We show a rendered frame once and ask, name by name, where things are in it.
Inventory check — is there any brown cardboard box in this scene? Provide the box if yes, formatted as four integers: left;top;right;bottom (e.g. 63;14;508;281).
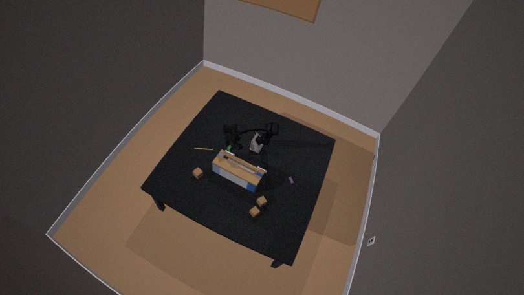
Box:
192;167;203;179

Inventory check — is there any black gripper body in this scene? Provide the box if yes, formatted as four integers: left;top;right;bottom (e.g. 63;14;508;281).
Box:
221;133;243;150

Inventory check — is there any small brown box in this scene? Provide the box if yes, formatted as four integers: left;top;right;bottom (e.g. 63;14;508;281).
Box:
256;196;267;207
249;206;260;217

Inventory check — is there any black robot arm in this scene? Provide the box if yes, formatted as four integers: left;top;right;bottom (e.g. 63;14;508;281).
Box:
223;122;279;146

